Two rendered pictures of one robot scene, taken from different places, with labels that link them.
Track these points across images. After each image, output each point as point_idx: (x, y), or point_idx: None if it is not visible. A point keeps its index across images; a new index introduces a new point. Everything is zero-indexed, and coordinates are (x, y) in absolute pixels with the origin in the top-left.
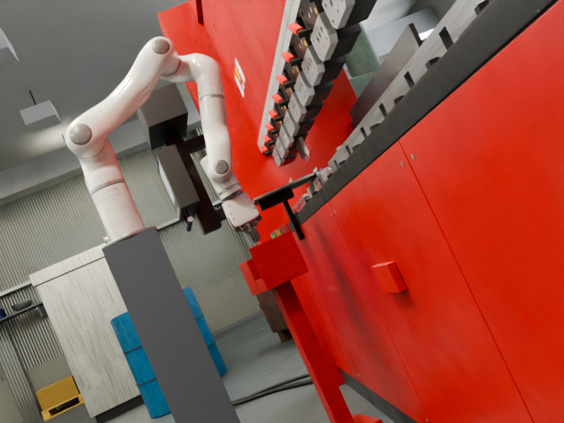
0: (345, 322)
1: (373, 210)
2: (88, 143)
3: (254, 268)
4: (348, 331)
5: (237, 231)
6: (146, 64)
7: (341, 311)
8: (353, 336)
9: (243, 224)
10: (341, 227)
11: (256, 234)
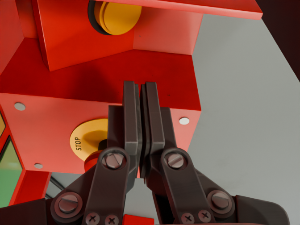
0: (10, 52)
1: None
2: None
3: (178, 79)
4: (16, 47)
5: (264, 206)
6: None
7: (2, 57)
8: (19, 20)
9: (211, 223)
10: None
11: (135, 109)
